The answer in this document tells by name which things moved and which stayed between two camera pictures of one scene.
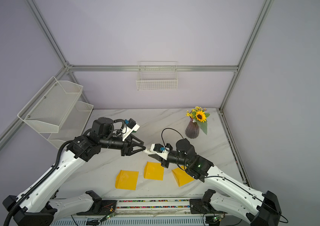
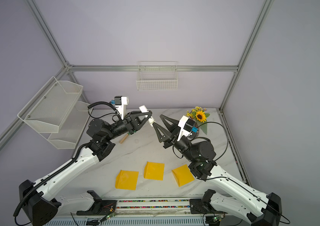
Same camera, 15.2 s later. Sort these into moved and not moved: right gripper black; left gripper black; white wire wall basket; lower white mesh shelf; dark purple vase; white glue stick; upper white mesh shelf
Moved: white glue stick; left gripper black; right gripper black
Not moved: upper white mesh shelf; white wire wall basket; lower white mesh shelf; dark purple vase
